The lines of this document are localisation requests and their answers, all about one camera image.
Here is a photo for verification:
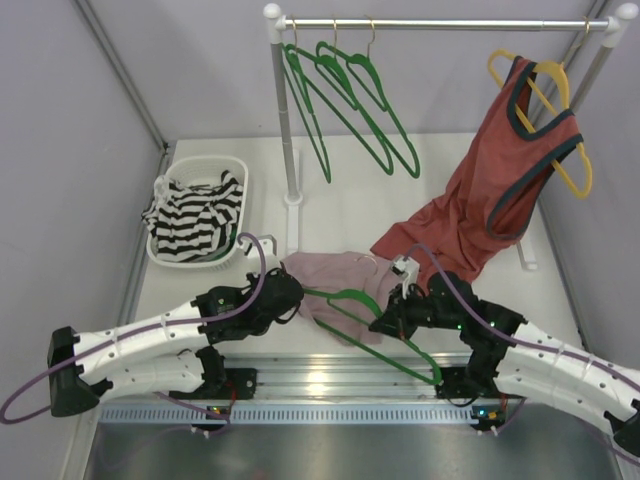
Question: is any white metal clothes rack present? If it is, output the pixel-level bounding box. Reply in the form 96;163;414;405
263;2;639;254

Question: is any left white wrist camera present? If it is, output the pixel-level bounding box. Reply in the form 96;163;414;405
238;235;280;274

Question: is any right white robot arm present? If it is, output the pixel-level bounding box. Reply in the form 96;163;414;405
369;272;639;456

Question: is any white laundry basket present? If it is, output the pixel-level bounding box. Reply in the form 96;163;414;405
146;155;249;270

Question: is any pink tank top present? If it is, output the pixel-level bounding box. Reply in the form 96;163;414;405
282;252;399;345

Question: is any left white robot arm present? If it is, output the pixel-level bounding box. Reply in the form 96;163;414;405
47;268;304;418

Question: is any green hanger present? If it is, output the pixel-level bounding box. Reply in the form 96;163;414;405
283;25;332;184
314;18;396;176
302;254;444;386
345;17;422;179

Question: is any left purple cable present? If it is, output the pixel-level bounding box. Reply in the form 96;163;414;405
0;232;274;437

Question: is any striped black white shirt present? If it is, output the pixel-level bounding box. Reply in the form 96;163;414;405
141;170;244;263

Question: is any red tank top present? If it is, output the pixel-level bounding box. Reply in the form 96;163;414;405
371;56;583;284

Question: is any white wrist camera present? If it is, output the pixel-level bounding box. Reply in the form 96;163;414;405
238;235;280;274
390;255;420;299

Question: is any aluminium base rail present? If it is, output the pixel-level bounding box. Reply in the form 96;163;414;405
107;350;505;425

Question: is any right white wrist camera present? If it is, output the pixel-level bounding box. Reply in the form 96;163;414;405
390;255;420;299

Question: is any yellow hanger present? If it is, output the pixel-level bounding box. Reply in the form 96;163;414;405
487;49;593;200

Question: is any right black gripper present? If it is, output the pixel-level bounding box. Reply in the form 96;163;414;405
370;281;464;341

